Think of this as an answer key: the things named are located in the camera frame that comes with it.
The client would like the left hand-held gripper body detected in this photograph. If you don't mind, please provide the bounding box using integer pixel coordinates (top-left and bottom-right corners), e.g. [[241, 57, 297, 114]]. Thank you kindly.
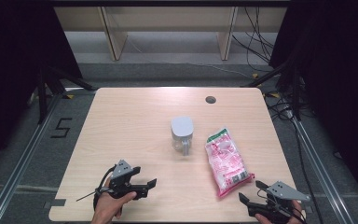
[[108, 159, 139, 200]]

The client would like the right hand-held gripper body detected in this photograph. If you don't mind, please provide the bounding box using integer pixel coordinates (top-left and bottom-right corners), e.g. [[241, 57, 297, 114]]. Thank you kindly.
[[253, 180, 311, 224]]

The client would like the pink and white plastic bag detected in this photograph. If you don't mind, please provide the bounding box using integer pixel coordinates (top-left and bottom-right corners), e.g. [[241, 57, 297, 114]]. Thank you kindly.
[[204, 126, 255, 199]]

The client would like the clear jar with grey lid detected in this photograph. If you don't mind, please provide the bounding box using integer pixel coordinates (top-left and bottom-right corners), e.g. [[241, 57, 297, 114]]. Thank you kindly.
[[170, 116, 195, 157]]

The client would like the person's right hand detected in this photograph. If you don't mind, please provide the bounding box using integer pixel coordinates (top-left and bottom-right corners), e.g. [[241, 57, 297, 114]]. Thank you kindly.
[[255, 200, 307, 224]]

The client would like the person's left hand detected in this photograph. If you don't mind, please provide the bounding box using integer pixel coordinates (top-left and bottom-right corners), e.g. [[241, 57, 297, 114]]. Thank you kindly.
[[91, 186, 137, 224]]

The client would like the black metal stand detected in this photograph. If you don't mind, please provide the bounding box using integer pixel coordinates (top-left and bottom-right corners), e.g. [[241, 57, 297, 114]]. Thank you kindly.
[[241, 57, 303, 122], [36, 63, 97, 125]]

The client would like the black curtain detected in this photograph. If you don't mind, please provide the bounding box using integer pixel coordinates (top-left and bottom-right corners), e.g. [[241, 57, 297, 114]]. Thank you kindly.
[[268, 0, 358, 213], [0, 0, 84, 176]]

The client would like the light wooden shelf unit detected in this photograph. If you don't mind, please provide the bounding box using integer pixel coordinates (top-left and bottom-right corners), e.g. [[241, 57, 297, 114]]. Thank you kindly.
[[54, 6, 288, 62]]

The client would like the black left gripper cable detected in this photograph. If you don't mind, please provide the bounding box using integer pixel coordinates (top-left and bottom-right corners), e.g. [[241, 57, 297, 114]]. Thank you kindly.
[[92, 165, 117, 210]]

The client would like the aluminium floor rail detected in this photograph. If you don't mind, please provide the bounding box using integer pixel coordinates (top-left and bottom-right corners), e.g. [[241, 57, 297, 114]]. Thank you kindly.
[[291, 117, 358, 224], [0, 92, 63, 224]]

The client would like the thin black cable tie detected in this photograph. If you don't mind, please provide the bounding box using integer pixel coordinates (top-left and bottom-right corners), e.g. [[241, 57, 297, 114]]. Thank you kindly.
[[76, 189, 103, 203]]

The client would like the thin white floor cable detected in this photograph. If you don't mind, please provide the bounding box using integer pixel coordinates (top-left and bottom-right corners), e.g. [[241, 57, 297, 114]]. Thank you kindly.
[[127, 36, 253, 78]]

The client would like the bundle of black cables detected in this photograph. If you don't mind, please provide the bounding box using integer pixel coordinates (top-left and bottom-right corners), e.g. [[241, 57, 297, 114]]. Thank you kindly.
[[231, 7, 276, 73]]

